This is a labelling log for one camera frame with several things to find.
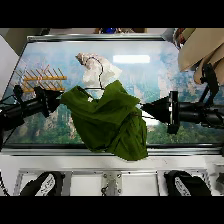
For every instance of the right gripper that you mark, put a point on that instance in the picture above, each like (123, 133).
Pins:
(173, 111)

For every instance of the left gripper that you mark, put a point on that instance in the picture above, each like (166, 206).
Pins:
(43, 101)

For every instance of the black clothes hanger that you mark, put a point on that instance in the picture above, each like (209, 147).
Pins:
(101, 71)

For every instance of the green long-sleeved shirt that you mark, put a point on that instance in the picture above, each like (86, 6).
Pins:
(110, 126)

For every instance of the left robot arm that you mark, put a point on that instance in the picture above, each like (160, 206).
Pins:
(16, 111)

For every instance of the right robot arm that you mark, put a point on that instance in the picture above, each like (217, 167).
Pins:
(200, 115)

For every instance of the white garment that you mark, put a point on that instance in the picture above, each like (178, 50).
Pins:
(95, 71)

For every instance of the beige garment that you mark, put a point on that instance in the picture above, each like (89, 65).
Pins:
(203, 46)

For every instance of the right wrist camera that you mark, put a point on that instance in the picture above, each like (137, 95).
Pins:
(210, 78)

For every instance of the silver frame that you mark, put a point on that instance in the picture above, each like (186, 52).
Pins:
(50, 151)

